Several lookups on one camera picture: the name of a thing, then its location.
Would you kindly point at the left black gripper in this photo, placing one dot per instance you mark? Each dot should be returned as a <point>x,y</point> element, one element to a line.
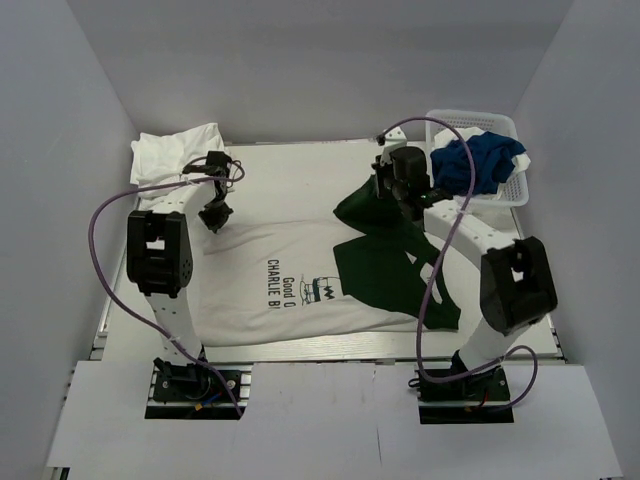
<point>215,222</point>

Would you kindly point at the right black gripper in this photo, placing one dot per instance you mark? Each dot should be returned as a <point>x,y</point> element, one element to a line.
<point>381,168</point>

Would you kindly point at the blue t-shirt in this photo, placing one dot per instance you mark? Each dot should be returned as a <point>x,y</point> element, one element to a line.
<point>485,160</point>

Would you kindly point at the white and green raglan t-shirt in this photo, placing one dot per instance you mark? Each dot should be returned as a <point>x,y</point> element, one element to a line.
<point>363,267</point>

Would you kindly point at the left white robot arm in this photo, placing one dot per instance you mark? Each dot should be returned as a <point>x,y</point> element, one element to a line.
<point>162,255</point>

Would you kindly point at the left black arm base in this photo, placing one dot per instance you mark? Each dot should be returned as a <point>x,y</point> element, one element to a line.
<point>200,395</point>

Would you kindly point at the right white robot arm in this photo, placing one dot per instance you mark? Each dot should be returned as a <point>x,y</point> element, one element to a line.
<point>516,285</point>

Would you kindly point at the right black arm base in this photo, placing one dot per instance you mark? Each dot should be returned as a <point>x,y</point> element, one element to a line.
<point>480,399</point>

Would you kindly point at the folded white t-shirt stack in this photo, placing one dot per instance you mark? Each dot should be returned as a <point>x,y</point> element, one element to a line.
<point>159,160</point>

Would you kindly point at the white plastic basket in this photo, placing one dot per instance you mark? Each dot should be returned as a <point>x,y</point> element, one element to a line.
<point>514,192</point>

